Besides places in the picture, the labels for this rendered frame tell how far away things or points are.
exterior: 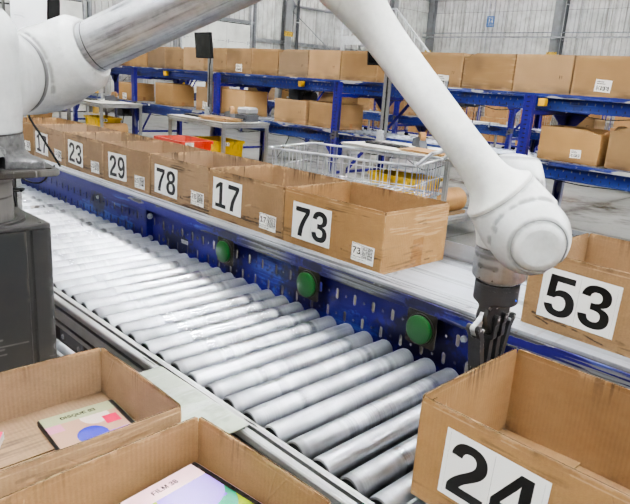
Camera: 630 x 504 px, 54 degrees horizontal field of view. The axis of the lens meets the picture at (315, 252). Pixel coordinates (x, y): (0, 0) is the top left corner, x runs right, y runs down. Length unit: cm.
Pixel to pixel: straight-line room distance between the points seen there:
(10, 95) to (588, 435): 114
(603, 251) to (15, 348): 131
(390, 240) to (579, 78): 479
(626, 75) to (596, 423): 513
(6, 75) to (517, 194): 85
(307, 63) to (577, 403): 750
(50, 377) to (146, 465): 32
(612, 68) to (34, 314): 551
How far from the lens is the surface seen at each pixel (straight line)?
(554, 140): 609
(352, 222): 167
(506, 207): 86
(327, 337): 158
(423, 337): 149
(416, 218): 170
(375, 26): 101
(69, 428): 117
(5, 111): 121
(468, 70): 683
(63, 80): 132
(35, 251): 125
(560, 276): 137
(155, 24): 126
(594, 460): 120
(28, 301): 127
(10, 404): 123
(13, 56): 122
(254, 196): 197
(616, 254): 163
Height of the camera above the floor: 136
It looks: 16 degrees down
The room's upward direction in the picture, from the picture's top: 4 degrees clockwise
